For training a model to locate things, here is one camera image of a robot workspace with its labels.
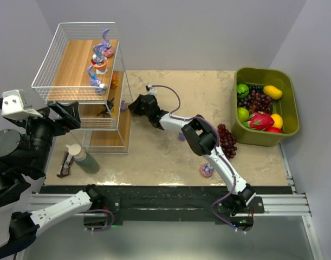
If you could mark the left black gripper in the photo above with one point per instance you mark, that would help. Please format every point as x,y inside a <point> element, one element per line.
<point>60,119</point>

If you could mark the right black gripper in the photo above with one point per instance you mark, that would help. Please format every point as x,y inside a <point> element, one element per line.
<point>140,104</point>

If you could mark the purple bunny with red heart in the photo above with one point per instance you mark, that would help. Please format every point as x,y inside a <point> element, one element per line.
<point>123,106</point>

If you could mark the orange dragon toy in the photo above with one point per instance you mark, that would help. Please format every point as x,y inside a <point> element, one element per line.
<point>114,80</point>

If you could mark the small purple bunny toy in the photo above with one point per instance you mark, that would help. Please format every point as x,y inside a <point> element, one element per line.
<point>100,87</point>

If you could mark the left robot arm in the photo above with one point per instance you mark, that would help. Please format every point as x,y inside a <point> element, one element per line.
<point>27,154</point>

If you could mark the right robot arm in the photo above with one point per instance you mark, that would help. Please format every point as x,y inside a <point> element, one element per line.
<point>203,140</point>

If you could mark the green bottle white cap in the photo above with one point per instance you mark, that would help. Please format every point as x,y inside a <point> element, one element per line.
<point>83,159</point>

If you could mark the brown chocolate bar wrapper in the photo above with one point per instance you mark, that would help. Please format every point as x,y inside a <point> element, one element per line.
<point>66,164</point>

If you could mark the purple bunny standing toy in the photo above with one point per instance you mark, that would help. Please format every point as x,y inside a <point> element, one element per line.
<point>181,137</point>

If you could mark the bunny on pink donut front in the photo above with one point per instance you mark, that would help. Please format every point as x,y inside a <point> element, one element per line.
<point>206,170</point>

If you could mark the red grape bunch on table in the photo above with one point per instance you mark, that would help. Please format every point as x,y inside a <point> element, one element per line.
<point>227,141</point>

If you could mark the green lime toy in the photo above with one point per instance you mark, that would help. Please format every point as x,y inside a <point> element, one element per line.
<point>242,114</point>

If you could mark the green watermelon toy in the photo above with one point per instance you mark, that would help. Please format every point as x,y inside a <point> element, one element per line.
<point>242,90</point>

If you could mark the red grape bunch in bin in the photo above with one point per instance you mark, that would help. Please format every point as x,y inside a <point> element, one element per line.
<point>256,102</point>

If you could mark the dark blue grape bunch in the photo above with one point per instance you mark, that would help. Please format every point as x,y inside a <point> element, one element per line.
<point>255,88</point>

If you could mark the pink dragon fruit toy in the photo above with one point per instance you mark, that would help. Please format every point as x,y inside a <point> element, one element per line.
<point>259,121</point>

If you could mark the red apple toy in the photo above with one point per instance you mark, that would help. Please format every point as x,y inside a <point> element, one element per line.
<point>274,130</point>

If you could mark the yellow mango toy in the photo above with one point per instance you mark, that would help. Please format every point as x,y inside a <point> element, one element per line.
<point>273,92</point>

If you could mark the yellow lemon toy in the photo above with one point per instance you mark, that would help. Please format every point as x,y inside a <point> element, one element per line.
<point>278,121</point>

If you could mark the green plastic bin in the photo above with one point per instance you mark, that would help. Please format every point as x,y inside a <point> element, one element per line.
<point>286,106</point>

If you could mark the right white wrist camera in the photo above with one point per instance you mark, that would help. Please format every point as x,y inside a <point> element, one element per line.
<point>150,90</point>

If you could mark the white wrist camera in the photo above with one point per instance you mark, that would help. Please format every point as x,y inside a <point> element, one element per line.
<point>19,104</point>
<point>150,90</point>

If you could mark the white wire wooden shelf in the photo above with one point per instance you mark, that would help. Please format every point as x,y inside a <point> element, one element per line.
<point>63,77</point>

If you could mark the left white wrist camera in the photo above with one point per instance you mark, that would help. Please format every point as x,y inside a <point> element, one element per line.
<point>19,104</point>

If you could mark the black mounting base rail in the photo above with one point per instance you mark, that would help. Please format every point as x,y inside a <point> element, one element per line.
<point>183,203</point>

